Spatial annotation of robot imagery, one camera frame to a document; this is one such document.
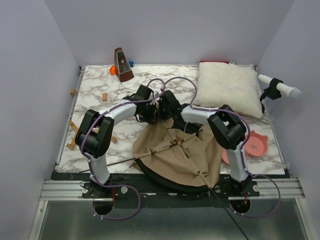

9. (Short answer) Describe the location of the tan pet tent fabric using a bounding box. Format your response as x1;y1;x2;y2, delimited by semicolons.
132;118;223;188

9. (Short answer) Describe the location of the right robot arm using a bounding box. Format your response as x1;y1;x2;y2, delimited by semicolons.
158;90;252;196

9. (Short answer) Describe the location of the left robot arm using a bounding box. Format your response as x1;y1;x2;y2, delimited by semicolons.
75;85;156;198

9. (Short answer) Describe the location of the pink cat-ear pet bowl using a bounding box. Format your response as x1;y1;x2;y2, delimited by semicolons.
221;148;230;166

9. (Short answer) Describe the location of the small wooden block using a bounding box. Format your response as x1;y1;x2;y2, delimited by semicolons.
102;93;108;101

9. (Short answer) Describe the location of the brown wooden metronome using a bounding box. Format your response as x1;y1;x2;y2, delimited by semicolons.
114;47;134;83

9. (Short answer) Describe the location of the blue small toy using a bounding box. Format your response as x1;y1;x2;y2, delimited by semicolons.
128;61;134;68

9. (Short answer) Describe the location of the orange plastic cup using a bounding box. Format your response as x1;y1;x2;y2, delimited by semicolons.
109;65;117;76

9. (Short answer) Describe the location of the white fluffy pillow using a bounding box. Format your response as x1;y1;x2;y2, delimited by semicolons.
193;62;263;119

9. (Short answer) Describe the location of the wooden block on edge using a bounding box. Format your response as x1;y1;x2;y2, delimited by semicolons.
70;89;77;97

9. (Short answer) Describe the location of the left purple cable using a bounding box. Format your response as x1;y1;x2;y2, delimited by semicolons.
80;78;168;221

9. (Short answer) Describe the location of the purple cable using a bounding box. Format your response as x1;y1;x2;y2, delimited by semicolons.
159;76;280;218
80;78;168;221

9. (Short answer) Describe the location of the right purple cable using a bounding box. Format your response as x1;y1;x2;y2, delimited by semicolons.
159;76;280;218

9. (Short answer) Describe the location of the wooden stand frame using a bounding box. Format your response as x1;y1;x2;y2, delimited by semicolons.
65;119;118;151

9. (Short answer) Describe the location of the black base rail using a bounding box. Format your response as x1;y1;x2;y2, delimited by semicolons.
80;173;260;209

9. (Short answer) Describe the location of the white microphone on mount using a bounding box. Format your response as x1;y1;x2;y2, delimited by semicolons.
258;74;302;100

